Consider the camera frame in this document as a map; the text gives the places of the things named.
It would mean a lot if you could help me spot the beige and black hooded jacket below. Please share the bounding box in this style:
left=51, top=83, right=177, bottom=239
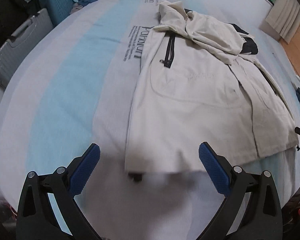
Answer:
left=125, top=1, right=299, bottom=174

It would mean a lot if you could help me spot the right beige curtain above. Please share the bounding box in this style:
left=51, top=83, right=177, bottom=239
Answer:
left=259, top=0, right=300, bottom=43

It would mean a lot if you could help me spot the grey hard suitcase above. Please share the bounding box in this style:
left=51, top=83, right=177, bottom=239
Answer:
left=0, top=8, right=53, bottom=90

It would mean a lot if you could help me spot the teal hard suitcase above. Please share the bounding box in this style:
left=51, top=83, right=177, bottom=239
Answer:
left=38, top=0, right=75, bottom=27

